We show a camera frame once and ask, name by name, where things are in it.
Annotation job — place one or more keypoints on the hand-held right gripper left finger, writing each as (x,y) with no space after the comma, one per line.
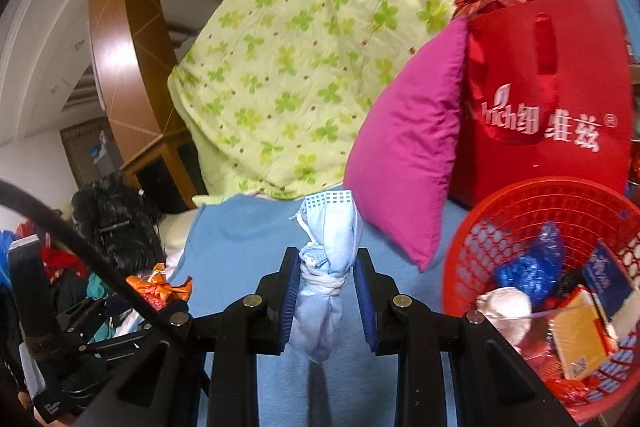
(290,302)

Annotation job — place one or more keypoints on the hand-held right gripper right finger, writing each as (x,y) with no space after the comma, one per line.
(365,307)

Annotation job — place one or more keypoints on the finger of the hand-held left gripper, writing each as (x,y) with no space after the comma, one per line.
(95,314)
(115,341)

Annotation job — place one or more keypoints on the blue face mask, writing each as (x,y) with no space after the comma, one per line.
(330,247)

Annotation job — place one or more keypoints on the orange foil wrapper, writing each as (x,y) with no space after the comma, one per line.
(160,289)

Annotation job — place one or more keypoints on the red mesh plastic basket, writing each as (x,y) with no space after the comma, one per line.
(525,202)

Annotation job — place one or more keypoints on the pile of colourful clothes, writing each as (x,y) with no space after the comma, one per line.
(50,257)

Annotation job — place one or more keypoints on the light blue bed sheet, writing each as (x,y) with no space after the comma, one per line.
(240,237)

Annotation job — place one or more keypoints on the black jacket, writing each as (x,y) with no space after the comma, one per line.
(115,217)

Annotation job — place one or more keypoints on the white crumpled tissue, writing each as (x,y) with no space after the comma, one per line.
(502,307)

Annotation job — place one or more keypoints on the grey cabinet with blue label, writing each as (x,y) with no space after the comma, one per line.
(100,157)

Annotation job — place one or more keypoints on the magenta pillow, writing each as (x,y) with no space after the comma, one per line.
(410,147)

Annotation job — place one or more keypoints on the blue plastic bag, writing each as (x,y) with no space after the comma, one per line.
(530,267)

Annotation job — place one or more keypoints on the orange yellow carton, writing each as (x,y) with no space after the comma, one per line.
(580,337)

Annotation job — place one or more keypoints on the red crumpled wrapper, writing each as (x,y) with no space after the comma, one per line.
(570,392)

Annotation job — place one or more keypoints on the navy blue packet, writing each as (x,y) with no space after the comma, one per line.
(607,282)

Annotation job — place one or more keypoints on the green clover print quilt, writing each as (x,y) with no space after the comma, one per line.
(300,57)

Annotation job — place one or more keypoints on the white packet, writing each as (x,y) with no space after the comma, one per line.
(627,322)

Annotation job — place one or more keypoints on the brown wooden cabinet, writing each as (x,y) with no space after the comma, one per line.
(125,32)

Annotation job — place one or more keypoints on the red tote bag white print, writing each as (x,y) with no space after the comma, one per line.
(575,57)

